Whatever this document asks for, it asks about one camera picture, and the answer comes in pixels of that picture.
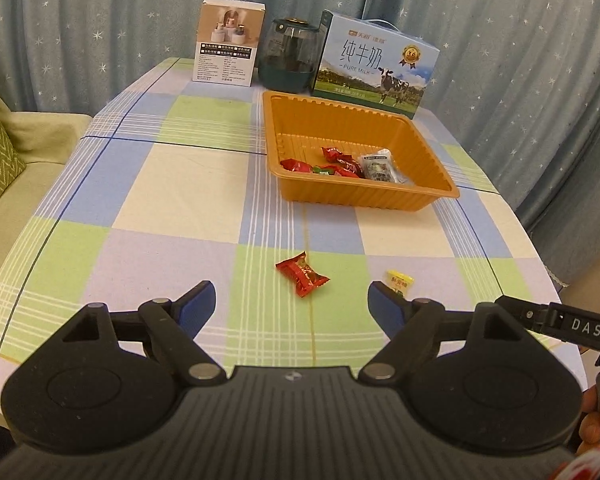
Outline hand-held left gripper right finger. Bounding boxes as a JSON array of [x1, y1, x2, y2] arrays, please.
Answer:
[[357, 280, 532, 388]]

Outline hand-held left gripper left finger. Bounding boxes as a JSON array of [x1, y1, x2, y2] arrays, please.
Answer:
[[59, 280, 228, 388]]

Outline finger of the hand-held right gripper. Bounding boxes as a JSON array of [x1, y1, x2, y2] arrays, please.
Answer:
[[494, 295, 553, 334]]

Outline yellow candy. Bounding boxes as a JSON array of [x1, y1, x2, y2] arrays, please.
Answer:
[[385, 270, 416, 293]]

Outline grey snack packet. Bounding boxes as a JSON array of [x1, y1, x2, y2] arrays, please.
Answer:
[[358, 149, 398, 183]]

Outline large red snack packet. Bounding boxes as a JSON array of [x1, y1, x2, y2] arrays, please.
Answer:
[[336, 156, 365, 179]]

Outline orange plastic tray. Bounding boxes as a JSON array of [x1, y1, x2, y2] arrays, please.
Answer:
[[262, 90, 461, 211]]

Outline person's right hand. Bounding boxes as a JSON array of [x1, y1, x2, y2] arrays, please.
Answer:
[[576, 387, 600, 458]]

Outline checked tablecloth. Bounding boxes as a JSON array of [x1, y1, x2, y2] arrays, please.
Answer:
[[0, 57, 588, 411]]

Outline red white printed clothing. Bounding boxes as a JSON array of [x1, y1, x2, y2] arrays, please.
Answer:
[[552, 442, 600, 480]]

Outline beige sofa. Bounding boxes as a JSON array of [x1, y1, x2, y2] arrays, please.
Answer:
[[0, 60, 93, 306]]

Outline milk carton box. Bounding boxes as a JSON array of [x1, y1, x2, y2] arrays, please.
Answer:
[[311, 9, 441, 121]]

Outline white product box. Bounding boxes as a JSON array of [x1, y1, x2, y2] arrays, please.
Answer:
[[192, 0, 267, 87]]

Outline dark green glass jar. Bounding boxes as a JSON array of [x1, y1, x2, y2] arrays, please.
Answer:
[[258, 17, 323, 95]]

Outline star print curtain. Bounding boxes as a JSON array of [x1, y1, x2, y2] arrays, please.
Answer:
[[0, 0, 600, 288]]

